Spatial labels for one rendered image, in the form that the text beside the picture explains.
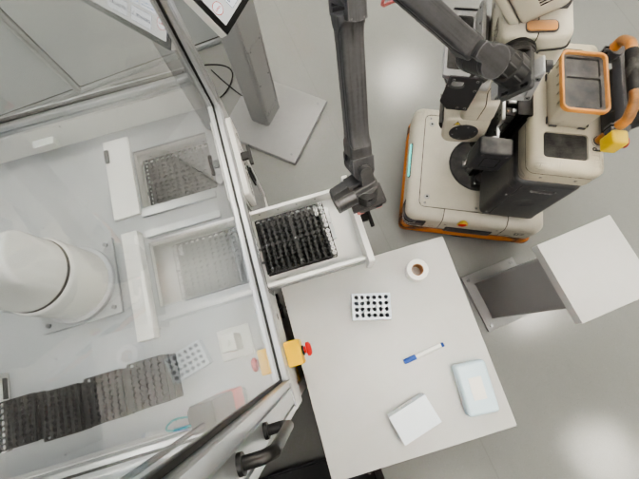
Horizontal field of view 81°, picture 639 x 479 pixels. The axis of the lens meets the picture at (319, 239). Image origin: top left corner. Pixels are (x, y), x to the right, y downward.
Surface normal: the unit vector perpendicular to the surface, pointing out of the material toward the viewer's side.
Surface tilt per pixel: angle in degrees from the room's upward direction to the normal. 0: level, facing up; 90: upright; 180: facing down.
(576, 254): 0
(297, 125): 3
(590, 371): 0
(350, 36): 62
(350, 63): 54
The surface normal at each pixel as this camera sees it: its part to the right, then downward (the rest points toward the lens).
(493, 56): 0.31, 0.56
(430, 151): -0.04, -0.25
